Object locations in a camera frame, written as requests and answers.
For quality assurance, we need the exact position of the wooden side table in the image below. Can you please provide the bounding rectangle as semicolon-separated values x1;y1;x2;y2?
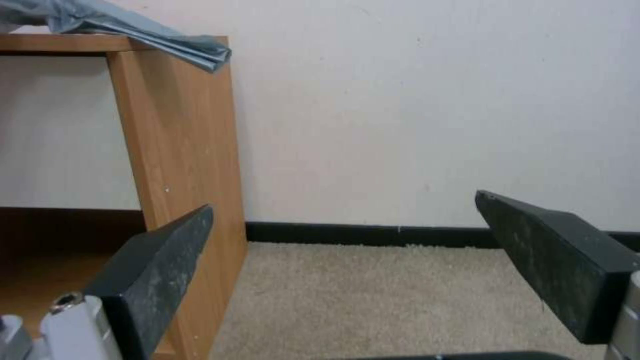
0;32;250;360

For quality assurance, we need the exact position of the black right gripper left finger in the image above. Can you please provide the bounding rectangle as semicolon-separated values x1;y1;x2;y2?
0;204;215;360

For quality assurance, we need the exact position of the grey plastic garbage bag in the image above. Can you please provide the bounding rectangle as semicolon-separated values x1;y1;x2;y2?
0;0;234;75

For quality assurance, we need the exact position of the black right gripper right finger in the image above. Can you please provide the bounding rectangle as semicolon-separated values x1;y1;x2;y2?
475;190;640;360

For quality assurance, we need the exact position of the black baseboard strip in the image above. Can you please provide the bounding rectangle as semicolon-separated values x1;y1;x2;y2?
244;221;640;253

